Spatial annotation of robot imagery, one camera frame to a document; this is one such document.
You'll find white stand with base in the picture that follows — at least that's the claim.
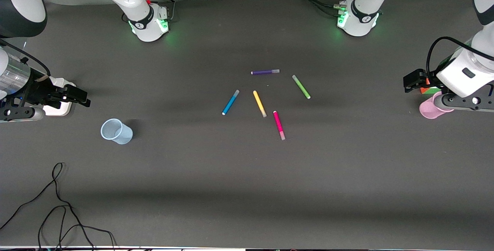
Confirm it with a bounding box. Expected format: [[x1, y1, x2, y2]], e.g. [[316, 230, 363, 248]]
[[42, 77, 77, 116]]

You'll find pink marker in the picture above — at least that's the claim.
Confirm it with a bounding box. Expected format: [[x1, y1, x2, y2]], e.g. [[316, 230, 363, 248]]
[[273, 110, 286, 141]]

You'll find light blue plastic cup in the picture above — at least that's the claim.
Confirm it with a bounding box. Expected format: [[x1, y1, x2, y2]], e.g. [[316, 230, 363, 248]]
[[101, 118, 133, 145]]

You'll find pink plastic cup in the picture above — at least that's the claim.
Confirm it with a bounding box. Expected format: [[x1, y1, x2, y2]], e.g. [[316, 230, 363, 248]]
[[420, 91, 455, 120]]

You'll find loose black cable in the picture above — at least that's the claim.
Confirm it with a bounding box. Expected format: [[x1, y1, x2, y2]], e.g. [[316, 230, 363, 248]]
[[0, 162, 116, 251]]

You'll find yellow marker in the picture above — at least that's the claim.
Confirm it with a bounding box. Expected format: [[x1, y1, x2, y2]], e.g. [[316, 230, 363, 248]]
[[253, 90, 267, 118]]

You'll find green marker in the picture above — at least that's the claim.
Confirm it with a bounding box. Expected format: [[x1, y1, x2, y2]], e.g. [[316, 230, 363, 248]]
[[292, 74, 311, 99]]

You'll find blue marker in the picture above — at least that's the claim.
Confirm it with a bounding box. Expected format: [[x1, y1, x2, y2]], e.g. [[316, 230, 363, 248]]
[[222, 89, 240, 116]]

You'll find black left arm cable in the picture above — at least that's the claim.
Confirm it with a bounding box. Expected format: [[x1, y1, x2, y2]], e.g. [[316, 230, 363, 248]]
[[426, 37, 494, 76]]

